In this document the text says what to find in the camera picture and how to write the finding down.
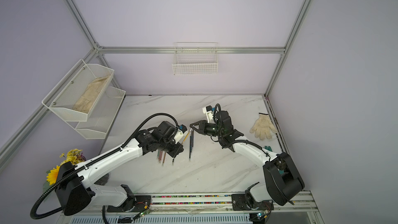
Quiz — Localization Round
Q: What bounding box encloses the aluminium frame profile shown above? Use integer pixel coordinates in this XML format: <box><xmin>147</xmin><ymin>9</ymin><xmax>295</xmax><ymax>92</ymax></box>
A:
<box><xmin>1</xmin><ymin>0</ymin><xmax>313</xmax><ymax>172</ymax></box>

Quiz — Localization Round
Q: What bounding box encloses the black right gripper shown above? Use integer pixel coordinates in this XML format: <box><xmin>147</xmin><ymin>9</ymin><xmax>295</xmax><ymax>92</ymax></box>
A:
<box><xmin>192</xmin><ymin>120</ymin><xmax>225</xmax><ymax>137</ymax></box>

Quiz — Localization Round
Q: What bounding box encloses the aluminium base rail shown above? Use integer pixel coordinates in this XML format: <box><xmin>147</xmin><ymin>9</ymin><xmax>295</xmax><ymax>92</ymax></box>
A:
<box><xmin>57</xmin><ymin>191</ymin><xmax>324</xmax><ymax>224</ymax></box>

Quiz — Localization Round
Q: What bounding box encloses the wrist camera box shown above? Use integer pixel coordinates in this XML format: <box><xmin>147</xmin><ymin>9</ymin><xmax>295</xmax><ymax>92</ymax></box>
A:
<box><xmin>174</xmin><ymin>124</ymin><xmax>187</xmax><ymax>144</ymax></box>
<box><xmin>202</xmin><ymin>105</ymin><xmax>215</xmax><ymax>123</ymax></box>

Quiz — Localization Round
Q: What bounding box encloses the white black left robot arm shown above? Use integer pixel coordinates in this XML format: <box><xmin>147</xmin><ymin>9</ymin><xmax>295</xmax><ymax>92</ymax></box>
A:
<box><xmin>55</xmin><ymin>121</ymin><xmax>187</xmax><ymax>216</ymax></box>

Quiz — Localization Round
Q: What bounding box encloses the red pencil with orange cap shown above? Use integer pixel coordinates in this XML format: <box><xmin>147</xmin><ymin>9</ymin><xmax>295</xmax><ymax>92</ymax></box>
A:
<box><xmin>162</xmin><ymin>152</ymin><xmax>167</xmax><ymax>166</ymax></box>

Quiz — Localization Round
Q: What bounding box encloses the white mesh wall shelf upper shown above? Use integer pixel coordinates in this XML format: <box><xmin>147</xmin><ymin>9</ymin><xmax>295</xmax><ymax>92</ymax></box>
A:
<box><xmin>42</xmin><ymin>60</ymin><xmax>114</xmax><ymax>122</ymax></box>

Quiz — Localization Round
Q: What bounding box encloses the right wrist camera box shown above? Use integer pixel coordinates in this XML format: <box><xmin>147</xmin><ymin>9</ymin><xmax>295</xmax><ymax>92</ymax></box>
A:
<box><xmin>202</xmin><ymin>105</ymin><xmax>215</xmax><ymax>123</ymax></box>

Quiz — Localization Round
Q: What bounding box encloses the yellow pencil with clear cap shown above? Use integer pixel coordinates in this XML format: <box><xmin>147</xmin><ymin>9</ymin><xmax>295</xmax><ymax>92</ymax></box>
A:
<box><xmin>181</xmin><ymin>128</ymin><xmax>192</xmax><ymax>145</ymax></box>

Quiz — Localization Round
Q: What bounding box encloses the white mesh wall shelf lower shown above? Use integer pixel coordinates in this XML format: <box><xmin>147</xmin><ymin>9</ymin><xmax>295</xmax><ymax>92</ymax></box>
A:
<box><xmin>75</xmin><ymin>86</ymin><xmax>125</xmax><ymax>140</ymax></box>

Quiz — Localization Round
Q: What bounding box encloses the black corrugated cable conduit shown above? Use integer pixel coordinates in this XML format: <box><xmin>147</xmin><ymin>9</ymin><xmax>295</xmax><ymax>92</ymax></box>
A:
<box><xmin>30</xmin><ymin>112</ymin><xmax>179</xmax><ymax>220</ymax></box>

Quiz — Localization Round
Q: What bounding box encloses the artificial sunflower bouquet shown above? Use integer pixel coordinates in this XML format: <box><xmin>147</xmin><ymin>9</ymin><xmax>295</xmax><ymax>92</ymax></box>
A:
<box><xmin>42</xmin><ymin>149</ymin><xmax>86</xmax><ymax>192</ymax></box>

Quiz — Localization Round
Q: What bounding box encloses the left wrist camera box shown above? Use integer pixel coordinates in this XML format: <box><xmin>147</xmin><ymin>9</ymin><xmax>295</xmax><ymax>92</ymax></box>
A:
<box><xmin>174</xmin><ymin>124</ymin><xmax>187</xmax><ymax>144</ymax></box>

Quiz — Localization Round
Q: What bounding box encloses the red pencil with clear cap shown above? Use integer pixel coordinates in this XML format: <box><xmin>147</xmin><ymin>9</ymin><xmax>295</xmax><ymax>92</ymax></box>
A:
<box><xmin>159</xmin><ymin>151</ymin><xmax>163</xmax><ymax>163</ymax></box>

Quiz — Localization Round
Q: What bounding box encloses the green rubber work glove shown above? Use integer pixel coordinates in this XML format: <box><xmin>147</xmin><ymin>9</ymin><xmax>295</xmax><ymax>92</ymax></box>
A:
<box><xmin>264</xmin><ymin>146</ymin><xmax>273</xmax><ymax>151</ymax></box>

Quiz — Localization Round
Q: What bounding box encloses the white mesh wall shelf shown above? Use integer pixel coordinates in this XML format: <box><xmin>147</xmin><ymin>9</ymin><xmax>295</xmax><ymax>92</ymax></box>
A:
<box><xmin>75</xmin><ymin>86</ymin><xmax>125</xmax><ymax>140</ymax></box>
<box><xmin>42</xmin><ymin>60</ymin><xmax>114</xmax><ymax>122</ymax></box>

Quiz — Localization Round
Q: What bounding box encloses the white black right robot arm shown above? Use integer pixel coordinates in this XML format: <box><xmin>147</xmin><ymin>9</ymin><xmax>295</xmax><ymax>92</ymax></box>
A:
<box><xmin>190</xmin><ymin>111</ymin><xmax>305</xmax><ymax>209</ymax></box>

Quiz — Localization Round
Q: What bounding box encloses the cream knitted work glove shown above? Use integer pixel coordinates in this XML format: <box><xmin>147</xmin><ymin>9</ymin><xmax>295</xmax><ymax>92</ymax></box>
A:
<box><xmin>249</xmin><ymin>113</ymin><xmax>278</xmax><ymax>141</ymax></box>

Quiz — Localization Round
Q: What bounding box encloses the pencil with purple cap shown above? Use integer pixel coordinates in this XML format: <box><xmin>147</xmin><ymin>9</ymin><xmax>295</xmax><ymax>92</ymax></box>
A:
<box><xmin>189</xmin><ymin>129</ymin><xmax>194</xmax><ymax>162</ymax></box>

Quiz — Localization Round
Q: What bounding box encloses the white wire wall basket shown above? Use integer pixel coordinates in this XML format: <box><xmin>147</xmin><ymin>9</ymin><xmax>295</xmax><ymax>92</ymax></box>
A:
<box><xmin>172</xmin><ymin>42</ymin><xmax>219</xmax><ymax>75</ymax></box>

